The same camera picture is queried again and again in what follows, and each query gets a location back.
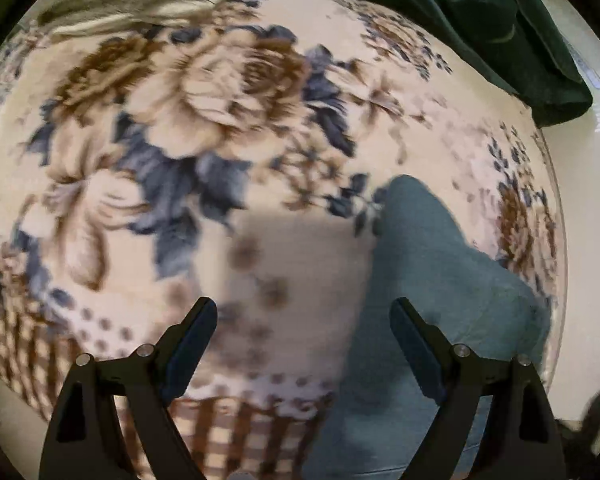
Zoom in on blue denim jeans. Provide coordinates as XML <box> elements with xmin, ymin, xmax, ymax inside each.
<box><xmin>299</xmin><ymin>173</ymin><xmax>554</xmax><ymax>480</ymax></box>

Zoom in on floral checkered bed blanket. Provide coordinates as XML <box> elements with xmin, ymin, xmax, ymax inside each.
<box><xmin>0</xmin><ymin>0</ymin><xmax>565</xmax><ymax>479</ymax></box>

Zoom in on dark green plush blanket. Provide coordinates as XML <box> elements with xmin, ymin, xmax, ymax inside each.
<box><xmin>365</xmin><ymin>0</ymin><xmax>593</xmax><ymax>127</ymax></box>

